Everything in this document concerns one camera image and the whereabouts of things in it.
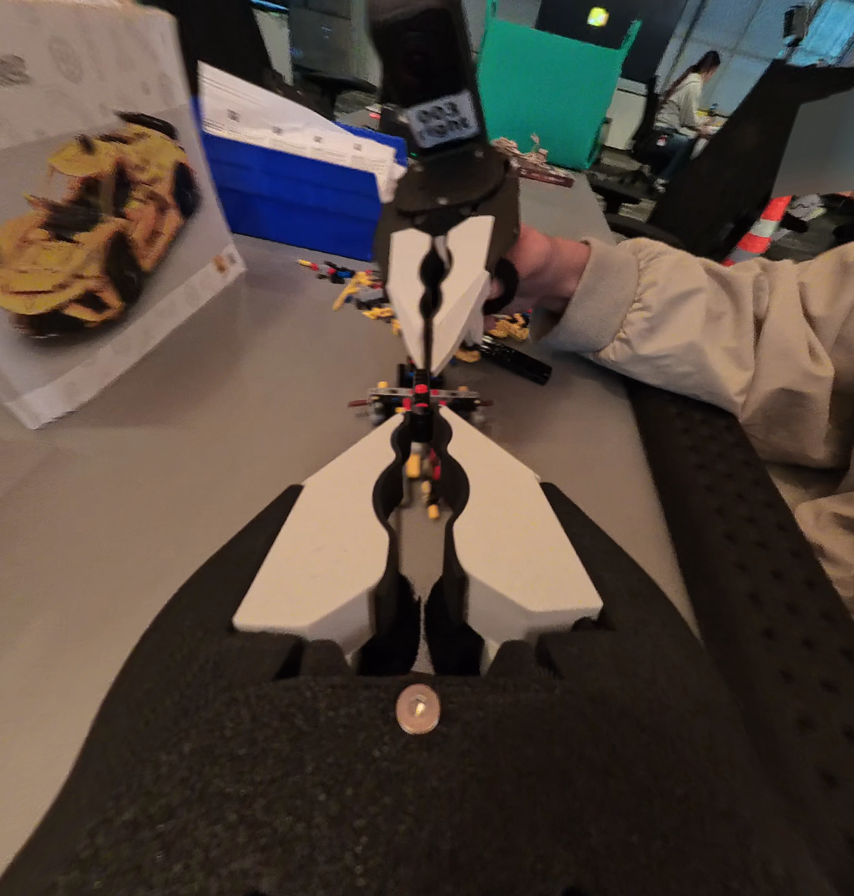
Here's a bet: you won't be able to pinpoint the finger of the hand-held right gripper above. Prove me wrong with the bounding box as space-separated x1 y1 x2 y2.
432 216 498 373
386 230 439 368

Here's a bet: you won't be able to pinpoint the black grey toy brick chassis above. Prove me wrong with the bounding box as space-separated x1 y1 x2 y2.
346 360 495 520

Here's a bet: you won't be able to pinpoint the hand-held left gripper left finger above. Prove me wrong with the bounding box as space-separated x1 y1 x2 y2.
232 413 408 664

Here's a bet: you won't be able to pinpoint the small brown box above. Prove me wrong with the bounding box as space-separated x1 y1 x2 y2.
495 135 576 188

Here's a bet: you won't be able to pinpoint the white paper parts bags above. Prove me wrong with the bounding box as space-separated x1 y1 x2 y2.
197 62 408 204

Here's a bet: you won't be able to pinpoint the person's right hand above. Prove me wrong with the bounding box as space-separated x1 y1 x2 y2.
490 224 593 316

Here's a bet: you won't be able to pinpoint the black toy brick beam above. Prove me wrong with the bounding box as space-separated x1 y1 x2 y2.
479 335 555 387

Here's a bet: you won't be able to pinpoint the orange traffic cone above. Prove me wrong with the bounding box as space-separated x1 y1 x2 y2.
722 196 793 268

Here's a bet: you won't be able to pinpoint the yellow car instruction booklet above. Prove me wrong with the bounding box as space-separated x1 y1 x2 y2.
0 0 247 430

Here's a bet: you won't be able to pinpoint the pile of toy brick pieces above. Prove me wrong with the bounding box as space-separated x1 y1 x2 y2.
297 258 540 365

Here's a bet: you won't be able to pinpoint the black monitor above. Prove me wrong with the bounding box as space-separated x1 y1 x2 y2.
535 0 688 83

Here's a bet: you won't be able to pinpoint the blue storage bin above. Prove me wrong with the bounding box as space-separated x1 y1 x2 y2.
197 98 409 262

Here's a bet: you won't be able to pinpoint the grey desk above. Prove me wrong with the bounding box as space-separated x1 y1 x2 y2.
0 164 701 876

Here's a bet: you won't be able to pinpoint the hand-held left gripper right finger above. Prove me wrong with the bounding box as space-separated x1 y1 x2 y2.
436 409 604 666

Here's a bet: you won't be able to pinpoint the dark perforated panel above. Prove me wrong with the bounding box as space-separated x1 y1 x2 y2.
628 381 854 896

